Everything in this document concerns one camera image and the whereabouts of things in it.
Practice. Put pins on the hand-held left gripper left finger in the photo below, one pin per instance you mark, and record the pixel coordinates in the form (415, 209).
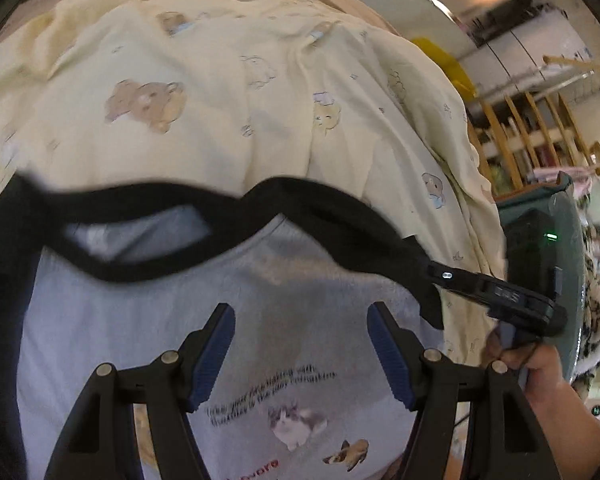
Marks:
(212, 355)

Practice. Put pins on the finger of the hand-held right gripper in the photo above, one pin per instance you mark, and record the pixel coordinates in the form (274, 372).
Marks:
(450, 280)

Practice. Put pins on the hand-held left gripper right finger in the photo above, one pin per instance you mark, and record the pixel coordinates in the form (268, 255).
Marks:
(392, 360)

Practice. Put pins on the grey fleece garment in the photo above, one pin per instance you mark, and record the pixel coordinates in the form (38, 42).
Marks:
(305, 300)

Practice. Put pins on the person's right forearm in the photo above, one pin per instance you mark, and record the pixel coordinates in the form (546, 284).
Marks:
(570, 435)

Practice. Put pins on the person's right hand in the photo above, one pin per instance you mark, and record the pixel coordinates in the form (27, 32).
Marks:
(545, 375)

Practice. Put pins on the yellow bear-print duvet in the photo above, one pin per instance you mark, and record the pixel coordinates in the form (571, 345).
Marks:
(230, 110)

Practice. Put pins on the white cabinet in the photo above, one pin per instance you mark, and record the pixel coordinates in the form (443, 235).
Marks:
(530, 40)

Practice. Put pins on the teal padded bed frame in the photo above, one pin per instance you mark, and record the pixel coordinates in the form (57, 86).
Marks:
(570, 240)

